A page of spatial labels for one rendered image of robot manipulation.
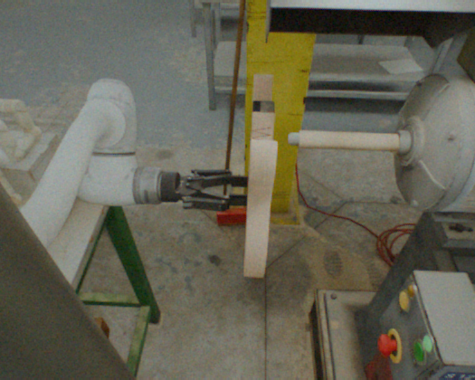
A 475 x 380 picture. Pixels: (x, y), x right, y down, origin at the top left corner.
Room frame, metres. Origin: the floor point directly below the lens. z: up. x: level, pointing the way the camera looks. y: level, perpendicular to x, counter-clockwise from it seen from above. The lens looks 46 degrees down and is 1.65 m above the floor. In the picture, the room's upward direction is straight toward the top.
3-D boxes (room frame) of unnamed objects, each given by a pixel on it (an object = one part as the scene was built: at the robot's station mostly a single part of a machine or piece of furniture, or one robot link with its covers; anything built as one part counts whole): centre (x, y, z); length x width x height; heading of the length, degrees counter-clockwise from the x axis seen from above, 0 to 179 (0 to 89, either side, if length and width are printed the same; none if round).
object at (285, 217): (1.54, -0.18, 0.02); 0.40 x 0.40 x 0.02; 87
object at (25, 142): (0.69, 0.52, 1.12); 0.11 x 0.03 x 0.03; 174
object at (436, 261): (0.33, -0.42, 1.02); 0.19 x 0.04 x 0.04; 177
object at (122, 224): (0.73, 0.40, 0.45); 0.05 x 0.05 x 0.90; 87
